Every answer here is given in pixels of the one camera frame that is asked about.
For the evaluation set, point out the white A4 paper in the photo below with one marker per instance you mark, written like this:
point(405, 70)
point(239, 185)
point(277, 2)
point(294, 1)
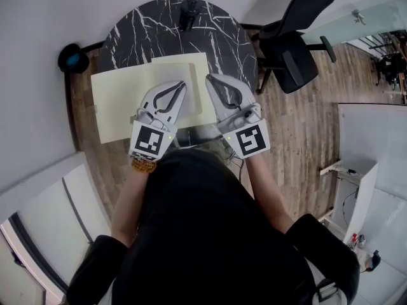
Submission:
point(190, 97)

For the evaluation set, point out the person's black shirt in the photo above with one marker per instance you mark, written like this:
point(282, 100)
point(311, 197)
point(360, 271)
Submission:
point(203, 234)

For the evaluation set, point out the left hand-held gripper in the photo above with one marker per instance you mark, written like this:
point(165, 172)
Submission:
point(149, 138)

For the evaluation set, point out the person's left forearm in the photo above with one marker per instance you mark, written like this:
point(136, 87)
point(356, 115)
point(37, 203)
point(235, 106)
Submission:
point(127, 202)

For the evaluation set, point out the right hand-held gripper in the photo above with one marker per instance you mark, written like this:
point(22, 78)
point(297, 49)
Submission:
point(249, 138)

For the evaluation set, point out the black equipment stand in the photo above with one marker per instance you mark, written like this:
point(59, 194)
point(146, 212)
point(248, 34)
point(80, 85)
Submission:
point(392, 68)

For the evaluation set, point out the frosted glass door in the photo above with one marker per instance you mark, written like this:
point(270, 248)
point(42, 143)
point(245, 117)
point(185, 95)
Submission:
point(349, 24)

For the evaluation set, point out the black office chair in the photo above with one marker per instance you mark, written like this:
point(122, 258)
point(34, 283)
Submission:
point(286, 56)

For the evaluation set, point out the black round waste bin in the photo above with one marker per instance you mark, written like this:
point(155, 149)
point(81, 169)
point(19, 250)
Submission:
point(72, 59)

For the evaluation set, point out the person's right forearm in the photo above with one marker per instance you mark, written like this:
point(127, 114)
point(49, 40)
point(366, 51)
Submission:
point(267, 189)

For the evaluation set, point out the small black camera device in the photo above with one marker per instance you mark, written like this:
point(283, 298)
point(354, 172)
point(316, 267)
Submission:
point(189, 13)

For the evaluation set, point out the white partitioned desk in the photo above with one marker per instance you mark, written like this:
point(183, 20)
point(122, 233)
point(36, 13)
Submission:
point(372, 132)

